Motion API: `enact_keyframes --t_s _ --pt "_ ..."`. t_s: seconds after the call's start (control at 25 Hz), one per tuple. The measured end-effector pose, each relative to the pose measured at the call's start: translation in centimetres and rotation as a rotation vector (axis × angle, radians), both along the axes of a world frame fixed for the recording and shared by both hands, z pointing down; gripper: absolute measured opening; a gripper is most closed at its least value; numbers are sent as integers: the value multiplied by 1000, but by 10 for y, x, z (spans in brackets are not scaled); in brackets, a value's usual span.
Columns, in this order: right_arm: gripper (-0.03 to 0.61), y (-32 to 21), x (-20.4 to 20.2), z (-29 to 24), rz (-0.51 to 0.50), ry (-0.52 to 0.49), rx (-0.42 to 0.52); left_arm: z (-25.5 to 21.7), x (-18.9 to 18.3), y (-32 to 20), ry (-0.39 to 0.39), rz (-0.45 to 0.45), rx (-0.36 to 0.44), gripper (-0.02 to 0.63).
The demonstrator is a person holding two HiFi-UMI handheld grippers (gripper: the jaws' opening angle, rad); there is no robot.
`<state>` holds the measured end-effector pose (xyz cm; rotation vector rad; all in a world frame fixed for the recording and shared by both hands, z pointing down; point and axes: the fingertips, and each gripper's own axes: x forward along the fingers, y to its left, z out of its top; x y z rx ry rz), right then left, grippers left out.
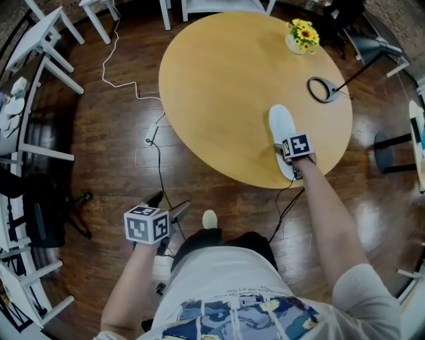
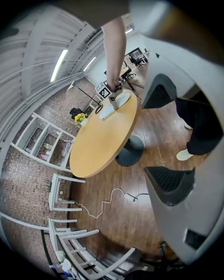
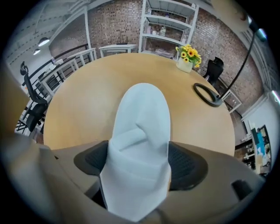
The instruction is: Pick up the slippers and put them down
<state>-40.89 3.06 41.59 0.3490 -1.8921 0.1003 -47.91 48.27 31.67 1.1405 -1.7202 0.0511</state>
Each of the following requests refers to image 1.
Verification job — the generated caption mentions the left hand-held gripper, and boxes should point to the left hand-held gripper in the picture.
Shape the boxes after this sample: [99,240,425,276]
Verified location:
[124,191,192,256]

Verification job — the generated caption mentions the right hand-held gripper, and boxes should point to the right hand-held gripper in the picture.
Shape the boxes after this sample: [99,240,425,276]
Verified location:
[274,132,317,181]

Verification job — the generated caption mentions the person's left forearm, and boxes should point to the person's left forearm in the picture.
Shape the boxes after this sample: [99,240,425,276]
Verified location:
[100,242,161,337]

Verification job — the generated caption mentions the person's right forearm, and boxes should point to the person's right forearm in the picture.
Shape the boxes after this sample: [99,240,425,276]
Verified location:
[296,154,370,299]

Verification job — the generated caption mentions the person's left shoe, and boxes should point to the person's left shoe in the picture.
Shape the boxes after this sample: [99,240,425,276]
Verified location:
[202,209,219,230]

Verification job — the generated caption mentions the white power adapter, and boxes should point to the white power adapter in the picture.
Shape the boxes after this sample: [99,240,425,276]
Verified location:
[145,123,159,145]

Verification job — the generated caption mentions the person's black trousers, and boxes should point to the person's black trousers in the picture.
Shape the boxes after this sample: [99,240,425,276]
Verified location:
[171,228,278,274]

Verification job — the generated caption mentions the person's white printed shirt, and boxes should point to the person's white printed shirt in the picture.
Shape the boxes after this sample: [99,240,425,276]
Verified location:
[95,246,403,340]

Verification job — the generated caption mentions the black stool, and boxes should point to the black stool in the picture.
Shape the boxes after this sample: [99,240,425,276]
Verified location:
[374,131,421,175]

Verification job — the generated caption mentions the sunflower pot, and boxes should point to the sunflower pot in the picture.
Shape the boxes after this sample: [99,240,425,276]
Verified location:
[284,19,321,56]

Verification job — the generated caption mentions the black office chair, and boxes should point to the black office chair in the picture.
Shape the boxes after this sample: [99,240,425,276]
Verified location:
[22,173,94,249]

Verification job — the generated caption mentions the white board top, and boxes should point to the white board top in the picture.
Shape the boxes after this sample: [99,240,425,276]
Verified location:
[408,99,425,195]

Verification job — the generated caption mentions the black desk lamp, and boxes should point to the black desk lamp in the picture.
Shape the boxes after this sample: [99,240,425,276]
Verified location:
[307,34,404,104]

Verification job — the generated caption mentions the small white box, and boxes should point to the small white box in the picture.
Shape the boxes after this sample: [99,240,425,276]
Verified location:
[11,76,28,96]

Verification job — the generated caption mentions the white stool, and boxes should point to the white stool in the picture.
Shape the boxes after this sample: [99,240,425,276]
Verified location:
[79,0,120,45]

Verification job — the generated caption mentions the white side table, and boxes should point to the white side table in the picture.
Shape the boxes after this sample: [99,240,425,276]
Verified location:
[5,6,86,96]

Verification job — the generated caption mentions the black cable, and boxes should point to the black cable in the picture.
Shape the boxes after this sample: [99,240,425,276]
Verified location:
[147,139,189,242]
[268,178,305,243]

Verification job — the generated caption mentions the white frame desk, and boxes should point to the white frame desk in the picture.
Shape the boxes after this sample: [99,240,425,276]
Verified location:
[0,56,76,253]

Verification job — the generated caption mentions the white frame chair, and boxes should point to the white frame chair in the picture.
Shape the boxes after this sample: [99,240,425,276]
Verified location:
[343,19,411,79]

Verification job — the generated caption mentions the white cable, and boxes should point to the white cable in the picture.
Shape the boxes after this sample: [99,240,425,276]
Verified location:
[101,0,166,126]

